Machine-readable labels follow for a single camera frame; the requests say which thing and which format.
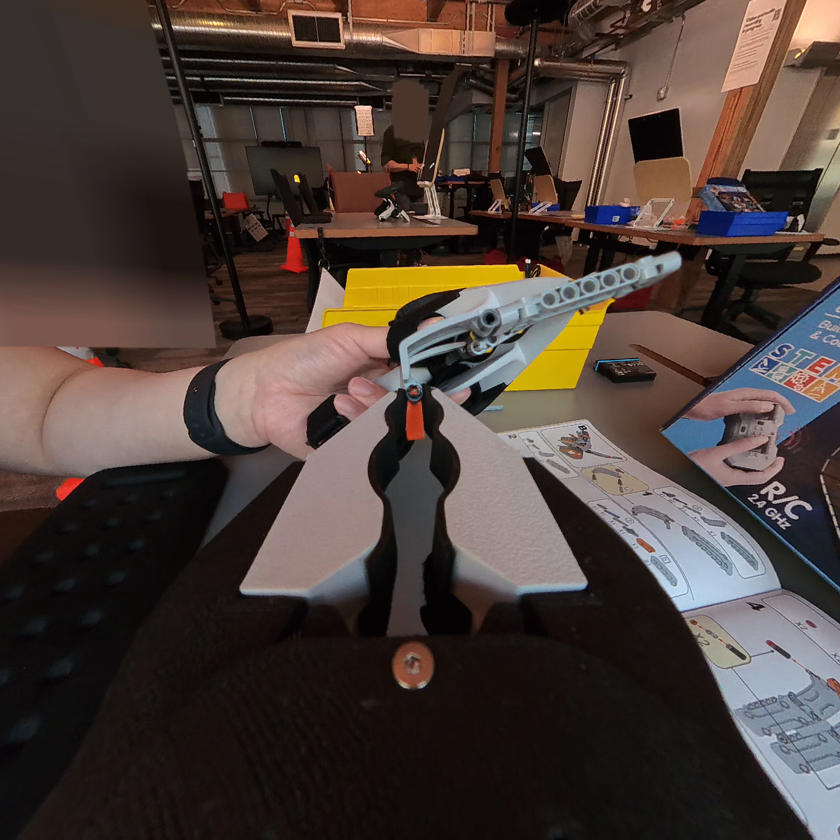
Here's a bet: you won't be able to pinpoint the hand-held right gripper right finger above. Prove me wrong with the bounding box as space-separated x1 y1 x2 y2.
430 390 589 619

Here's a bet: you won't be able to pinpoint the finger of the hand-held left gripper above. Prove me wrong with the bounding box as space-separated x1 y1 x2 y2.
484 298 613 396
451 277 547 315

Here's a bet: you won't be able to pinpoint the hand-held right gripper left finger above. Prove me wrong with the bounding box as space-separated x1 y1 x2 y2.
239 390 403 623

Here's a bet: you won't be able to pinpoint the grey toy beam arm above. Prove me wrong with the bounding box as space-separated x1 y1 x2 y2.
397 251 683 388

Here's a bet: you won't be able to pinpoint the grey desk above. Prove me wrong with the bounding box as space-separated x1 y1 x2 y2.
203 308 840 657

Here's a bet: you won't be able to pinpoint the person's left hand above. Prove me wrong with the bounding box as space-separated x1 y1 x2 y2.
217 317 473 460

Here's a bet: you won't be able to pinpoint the small flat blue box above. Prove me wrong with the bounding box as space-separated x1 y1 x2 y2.
594 357 657 385

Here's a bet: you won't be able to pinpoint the yellow plastic bin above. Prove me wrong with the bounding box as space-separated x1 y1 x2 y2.
322 264 614 392

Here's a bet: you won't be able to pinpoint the wooden office table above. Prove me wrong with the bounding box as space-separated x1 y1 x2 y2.
292 211 479 312

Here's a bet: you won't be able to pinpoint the white tablet stand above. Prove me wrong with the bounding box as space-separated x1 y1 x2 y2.
416 128 447 217

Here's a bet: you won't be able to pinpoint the black wristband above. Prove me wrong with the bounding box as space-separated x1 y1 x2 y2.
182 357 270 457

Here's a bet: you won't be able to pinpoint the long wooden table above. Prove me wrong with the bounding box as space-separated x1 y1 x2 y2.
469 209 824 332

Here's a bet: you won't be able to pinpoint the white instruction booklet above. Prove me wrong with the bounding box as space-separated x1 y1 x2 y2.
499 420 840 840

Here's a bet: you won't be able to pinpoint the silver vertical pipes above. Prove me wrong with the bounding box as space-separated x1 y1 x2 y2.
587 62 630 207

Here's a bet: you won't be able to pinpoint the orange traffic cone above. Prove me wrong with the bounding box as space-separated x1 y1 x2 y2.
280 213 308 274

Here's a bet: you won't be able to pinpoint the beige board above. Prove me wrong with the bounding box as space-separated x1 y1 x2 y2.
633 157 693 206

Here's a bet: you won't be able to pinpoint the grey screen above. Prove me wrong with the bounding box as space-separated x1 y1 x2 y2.
245 146 324 198

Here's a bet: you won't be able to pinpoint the colourful small toy box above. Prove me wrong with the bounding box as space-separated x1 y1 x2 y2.
699 184 767 214

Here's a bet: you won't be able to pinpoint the large blue toy box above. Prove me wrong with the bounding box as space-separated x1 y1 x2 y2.
659 276 840 592

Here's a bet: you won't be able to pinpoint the black office chair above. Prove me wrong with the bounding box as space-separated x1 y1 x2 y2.
705 168 824 329

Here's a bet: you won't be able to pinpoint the black dimpled pad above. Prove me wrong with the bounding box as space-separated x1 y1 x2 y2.
0 459 227 840

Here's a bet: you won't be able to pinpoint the white ceiling vent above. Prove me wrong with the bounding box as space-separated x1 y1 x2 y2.
287 10 347 50

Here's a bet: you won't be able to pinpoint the white paper notice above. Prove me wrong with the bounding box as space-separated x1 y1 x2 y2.
722 0 787 93

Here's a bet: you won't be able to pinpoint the black wall panel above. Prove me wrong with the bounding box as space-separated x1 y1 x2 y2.
628 108 685 164

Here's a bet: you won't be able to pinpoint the wooden post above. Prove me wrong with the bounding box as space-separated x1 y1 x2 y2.
686 0 808 217

